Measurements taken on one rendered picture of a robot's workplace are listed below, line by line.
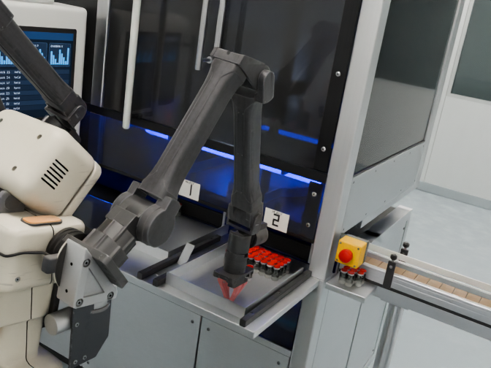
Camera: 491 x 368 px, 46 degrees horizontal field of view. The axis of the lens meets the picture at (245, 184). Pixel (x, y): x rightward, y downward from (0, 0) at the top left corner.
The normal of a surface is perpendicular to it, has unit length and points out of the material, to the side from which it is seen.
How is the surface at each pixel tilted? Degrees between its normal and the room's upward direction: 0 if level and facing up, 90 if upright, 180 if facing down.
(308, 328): 90
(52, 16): 90
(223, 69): 56
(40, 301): 90
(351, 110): 90
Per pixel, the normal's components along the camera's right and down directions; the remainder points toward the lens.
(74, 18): 0.78, 0.30
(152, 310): -0.51, 0.19
